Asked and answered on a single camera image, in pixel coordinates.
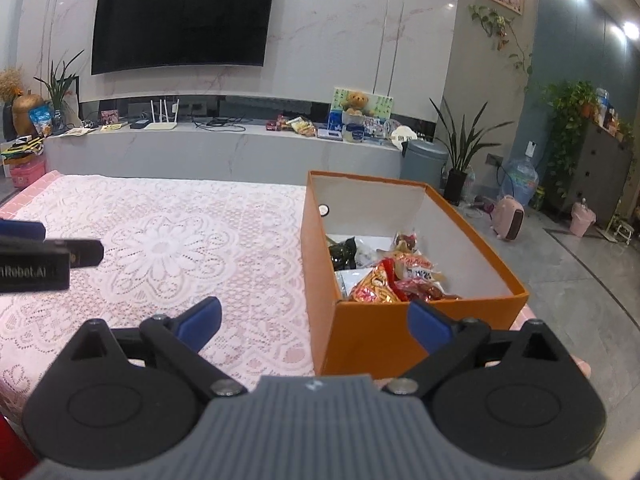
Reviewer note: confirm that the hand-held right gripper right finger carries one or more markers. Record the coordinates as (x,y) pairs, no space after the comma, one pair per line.
(430,327)

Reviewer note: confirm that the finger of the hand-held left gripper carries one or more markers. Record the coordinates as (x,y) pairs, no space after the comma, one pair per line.
(82,254)
(22,230)

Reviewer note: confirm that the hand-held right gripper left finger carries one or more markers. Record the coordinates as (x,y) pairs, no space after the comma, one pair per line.
(200,322)

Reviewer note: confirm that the small red snack packet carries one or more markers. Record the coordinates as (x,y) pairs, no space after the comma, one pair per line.
(427,291)

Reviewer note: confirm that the clear packet of orange snacks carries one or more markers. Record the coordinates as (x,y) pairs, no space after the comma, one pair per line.
(419,272)

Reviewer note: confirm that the orange cardboard box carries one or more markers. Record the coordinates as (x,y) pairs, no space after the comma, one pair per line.
(370,335)

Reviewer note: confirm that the orange chip bag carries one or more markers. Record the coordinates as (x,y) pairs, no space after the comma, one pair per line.
(375,287)

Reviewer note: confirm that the dark red snack packet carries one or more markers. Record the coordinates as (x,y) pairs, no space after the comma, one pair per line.
(405,242)

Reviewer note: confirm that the black snack packet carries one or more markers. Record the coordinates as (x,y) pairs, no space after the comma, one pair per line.
(342,255)

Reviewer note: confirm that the pink checked mat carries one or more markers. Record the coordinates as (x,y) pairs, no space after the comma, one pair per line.
(30,187)

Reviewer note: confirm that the pink basket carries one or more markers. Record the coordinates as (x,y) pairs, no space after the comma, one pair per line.
(27,174)

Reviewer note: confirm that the pink lace tablecloth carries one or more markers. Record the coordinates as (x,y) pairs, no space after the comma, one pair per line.
(150,240)

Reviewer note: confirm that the blue snack bag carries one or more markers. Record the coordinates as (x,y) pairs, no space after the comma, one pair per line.
(41,120)

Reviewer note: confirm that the brown gourd vase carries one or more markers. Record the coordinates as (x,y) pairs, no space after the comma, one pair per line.
(25,115)

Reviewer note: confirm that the pink space heater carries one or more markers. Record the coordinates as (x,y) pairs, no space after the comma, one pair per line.
(507,217)

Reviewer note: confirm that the small black box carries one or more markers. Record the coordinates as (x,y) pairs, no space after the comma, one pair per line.
(140,124)

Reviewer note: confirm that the potted grass plant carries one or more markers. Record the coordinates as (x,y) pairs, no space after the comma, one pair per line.
(60,90)

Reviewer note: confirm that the dried flower bunch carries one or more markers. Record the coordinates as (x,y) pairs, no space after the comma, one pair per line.
(9,85)

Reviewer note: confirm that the white router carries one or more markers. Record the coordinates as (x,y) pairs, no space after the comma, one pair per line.
(162,122)

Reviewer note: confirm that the grey trash bin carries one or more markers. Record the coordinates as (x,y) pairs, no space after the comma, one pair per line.
(424,165)

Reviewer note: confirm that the potted long-leaf plant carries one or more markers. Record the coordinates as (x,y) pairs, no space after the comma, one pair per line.
(462,160)

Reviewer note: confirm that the white marble television console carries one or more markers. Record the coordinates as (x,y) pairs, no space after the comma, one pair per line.
(225,152)

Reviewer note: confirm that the blue water jug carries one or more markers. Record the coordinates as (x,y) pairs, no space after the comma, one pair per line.
(522,180)

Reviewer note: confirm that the red clothing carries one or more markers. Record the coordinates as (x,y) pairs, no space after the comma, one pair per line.
(12,450)

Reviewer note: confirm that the small pink bin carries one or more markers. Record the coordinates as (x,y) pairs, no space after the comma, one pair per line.
(582,220)

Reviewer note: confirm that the round blue jar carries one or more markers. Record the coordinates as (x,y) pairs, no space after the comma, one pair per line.
(354,134)

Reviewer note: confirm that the white step stool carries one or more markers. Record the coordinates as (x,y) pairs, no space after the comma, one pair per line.
(620,234)

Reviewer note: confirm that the white flat device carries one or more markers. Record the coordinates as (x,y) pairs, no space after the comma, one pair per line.
(330,134)

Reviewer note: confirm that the pile of snack packets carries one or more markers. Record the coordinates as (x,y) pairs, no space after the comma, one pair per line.
(295,125)

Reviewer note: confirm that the green printed card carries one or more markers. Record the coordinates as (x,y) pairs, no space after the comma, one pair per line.
(382,105)

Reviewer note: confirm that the grey cabinet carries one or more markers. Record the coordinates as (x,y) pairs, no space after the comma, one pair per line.
(595,170)

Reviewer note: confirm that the brown teddy bear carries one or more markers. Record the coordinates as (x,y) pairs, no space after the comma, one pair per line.
(356,102)

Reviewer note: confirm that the green ivy plant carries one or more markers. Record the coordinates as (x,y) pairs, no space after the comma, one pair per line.
(567,125)

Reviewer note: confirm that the hanging vine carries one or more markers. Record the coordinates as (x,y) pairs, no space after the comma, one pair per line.
(500,27)

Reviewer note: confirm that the pink photo frame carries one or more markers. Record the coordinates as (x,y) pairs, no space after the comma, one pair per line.
(110,117)

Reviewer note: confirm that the black wall television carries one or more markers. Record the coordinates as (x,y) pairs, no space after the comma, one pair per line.
(182,15)

